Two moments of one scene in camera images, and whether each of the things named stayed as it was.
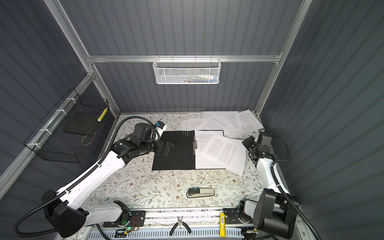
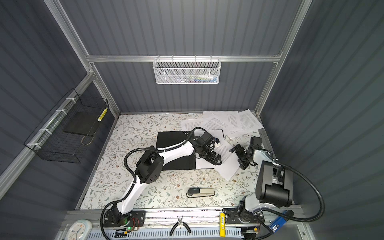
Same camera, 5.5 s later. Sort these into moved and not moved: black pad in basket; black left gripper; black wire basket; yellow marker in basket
Moved: black left gripper
Not moved: black wire basket; yellow marker in basket; black pad in basket
